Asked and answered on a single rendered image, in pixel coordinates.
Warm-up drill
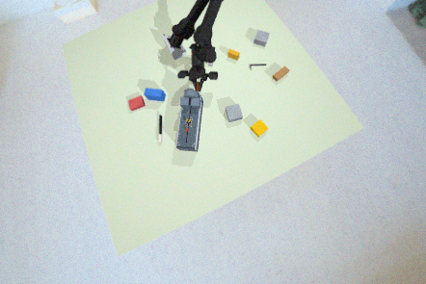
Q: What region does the small yellow block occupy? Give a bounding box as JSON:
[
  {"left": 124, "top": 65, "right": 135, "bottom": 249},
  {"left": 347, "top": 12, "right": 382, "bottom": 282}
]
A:
[{"left": 227, "top": 49, "right": 240, "bottom": 61}]

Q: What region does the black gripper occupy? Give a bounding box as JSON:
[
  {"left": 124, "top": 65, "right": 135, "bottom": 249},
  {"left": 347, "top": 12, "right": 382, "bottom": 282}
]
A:
[{"left": 177, "top": 61, "right": 218, "bottom": 91}]

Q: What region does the red rectangular block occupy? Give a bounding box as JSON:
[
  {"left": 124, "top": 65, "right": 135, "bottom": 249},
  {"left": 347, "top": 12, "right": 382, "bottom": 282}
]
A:
[{"left": 128, "top": 95, "right": 146, "bottom": 111}]

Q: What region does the blue block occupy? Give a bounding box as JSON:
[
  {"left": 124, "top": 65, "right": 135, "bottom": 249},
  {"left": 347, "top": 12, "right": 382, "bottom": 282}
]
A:
[{"left": 144, "top": 88, "right": 166, "bottom": 101}]

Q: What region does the yellow square block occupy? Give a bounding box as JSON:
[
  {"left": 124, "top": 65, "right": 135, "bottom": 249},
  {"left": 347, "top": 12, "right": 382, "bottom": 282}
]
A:
[{"left": 251, "top": 119, "right": 269, "bottom": 137}]

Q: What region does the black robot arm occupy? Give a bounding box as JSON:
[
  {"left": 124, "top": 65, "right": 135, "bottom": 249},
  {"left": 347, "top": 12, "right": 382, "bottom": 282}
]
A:
[{"left": 167, "top": 0, "right": 225, "bottom": 79}]

